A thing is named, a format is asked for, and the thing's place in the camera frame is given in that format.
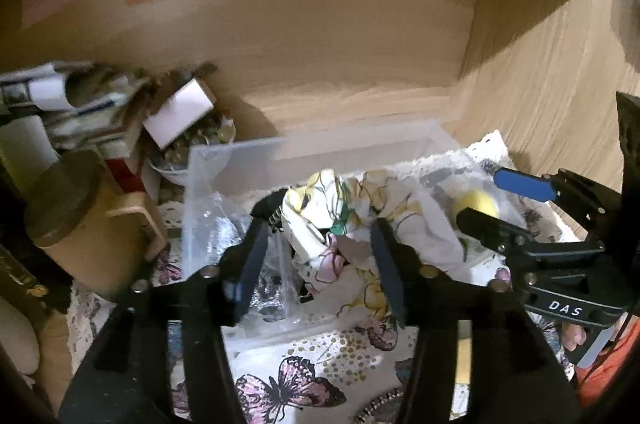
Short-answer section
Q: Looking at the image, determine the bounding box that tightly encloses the right hand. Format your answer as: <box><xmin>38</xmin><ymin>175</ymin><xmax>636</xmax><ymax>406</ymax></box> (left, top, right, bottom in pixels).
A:
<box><xmin>561</xmin><ymin>322</ymin><xmax>587</xmax><ymax>352</ymax></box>

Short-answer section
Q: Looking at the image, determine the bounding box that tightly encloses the bowl of coins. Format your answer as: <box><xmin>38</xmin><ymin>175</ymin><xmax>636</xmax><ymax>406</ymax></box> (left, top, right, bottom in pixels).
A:
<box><xmin>147</xmin><ymin>113</ymin><xmax>238</xmax><ymax>188</ymax></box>

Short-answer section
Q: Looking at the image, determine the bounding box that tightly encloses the beige mug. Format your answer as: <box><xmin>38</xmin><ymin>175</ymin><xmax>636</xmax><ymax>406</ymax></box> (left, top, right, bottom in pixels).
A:
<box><xmin>25</xmin><ymin>150</ymin><xmax>168</xmax><ymax>303</ymax></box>

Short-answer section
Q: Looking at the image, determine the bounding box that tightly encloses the small white box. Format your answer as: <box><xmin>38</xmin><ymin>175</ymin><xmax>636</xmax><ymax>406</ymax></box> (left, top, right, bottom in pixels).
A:
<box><xmin>143</xmin><ymin>78</ymin><xmax>216</xmax><ymax>150</ymax></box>

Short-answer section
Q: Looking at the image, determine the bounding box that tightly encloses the yellow ball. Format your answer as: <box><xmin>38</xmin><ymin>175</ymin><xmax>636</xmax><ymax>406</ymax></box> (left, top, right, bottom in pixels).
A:
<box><xmin>451</xmin><ymin>189</ymin><xmax>499</xmax><ymax>220</ymax></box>

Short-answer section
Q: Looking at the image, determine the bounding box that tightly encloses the floral print cloth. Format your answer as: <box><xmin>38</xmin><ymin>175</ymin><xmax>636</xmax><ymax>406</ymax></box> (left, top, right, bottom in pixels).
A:
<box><xmin>281</xmin><ymin>169</ymin><xmax>469</xmax><ymax>336</ymax></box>

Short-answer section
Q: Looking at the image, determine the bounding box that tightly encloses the yellow rectangular sponge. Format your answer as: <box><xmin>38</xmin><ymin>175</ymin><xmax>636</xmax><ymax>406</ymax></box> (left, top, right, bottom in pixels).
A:
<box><xmin>456</xmin><ymin>337</ymin><xmax>472</xmax><ymax>386</ymax></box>

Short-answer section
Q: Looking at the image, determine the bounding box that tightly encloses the black white hair scrunchie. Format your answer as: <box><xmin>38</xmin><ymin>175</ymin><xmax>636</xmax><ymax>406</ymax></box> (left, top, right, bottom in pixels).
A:
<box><xmin>352</xmin><ymin>387</ymin><xmax>405</xmax><ymax>424</ymax></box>

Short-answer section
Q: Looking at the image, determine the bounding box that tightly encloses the clear plastic storage box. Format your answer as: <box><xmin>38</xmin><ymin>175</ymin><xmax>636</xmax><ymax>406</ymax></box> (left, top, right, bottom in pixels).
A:
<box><xmin>182</xmin><ymin>121</ymin><xmax>525</xmax><ymax>346</ymax></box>

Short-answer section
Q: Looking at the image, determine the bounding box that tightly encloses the clear plastic bag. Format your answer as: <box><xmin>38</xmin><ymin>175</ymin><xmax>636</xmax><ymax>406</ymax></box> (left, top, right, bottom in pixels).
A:
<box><xmin>182</xmin><ymin>189</ymin><xmax>302</xmax><ymax>334</ymax></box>

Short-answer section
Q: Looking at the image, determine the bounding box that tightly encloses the butterfly print lace cloth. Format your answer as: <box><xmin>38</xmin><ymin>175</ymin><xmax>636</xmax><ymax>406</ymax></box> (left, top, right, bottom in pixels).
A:
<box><xmin>64</xmin><ymin>129</ymin><xmax>582</xmax><ymax>424</ymax></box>

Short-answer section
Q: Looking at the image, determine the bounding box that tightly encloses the stack of papers and magazines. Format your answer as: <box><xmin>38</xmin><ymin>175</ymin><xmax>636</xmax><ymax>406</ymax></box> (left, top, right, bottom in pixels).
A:
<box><xmin>0</xmin><ymin>60</ymin><xmax>219</xmax><ymax>155</ymax></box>

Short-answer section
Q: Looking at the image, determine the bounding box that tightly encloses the dark wine bottle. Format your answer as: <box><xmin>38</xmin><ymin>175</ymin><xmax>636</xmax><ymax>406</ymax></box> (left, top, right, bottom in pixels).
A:
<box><xmin>0</xmin><ymin>246</ymin><xmax>50</xmax><ymax>299</ymax></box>

